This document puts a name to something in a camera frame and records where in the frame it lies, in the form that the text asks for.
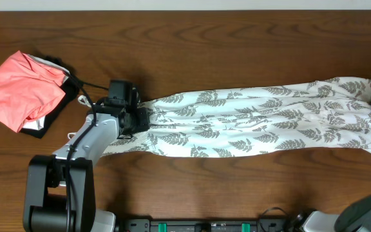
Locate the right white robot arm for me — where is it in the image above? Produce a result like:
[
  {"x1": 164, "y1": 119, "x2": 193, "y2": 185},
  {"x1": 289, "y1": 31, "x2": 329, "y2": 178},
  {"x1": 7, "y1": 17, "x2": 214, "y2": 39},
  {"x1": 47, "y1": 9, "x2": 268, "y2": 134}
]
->
[{"x1": 292, "y1": 195, "x2": 371, "y2": 232}]

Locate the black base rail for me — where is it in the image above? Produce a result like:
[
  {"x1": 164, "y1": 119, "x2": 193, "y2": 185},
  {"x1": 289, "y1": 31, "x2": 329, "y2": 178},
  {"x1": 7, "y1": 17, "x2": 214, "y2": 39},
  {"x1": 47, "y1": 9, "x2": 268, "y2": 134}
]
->
[{"x1": 113, "y1": 207, "x2": 303, "y2": 232}]

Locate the black garment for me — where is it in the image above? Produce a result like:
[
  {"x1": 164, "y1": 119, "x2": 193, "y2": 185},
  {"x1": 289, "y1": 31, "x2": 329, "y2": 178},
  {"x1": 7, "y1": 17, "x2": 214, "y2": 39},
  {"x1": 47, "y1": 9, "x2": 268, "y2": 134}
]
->
[{"x1": 19, "y1": 56, "x2": 79, "y2": 139}]

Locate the white fern print dress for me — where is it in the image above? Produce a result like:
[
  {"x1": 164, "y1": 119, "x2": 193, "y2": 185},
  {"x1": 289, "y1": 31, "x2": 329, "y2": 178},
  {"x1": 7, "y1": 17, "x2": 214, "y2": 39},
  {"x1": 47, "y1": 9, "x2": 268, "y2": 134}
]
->
[{"x1": 66, "y1": 76, "x2": 371, "y2": 160}]

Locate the pink garment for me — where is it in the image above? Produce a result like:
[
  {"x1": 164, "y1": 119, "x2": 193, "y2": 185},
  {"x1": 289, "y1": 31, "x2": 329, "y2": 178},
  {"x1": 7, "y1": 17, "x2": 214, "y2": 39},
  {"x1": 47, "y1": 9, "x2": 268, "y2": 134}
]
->
[{"x1": 0, "y1": 51, "x2": 70, "y2": 132}]

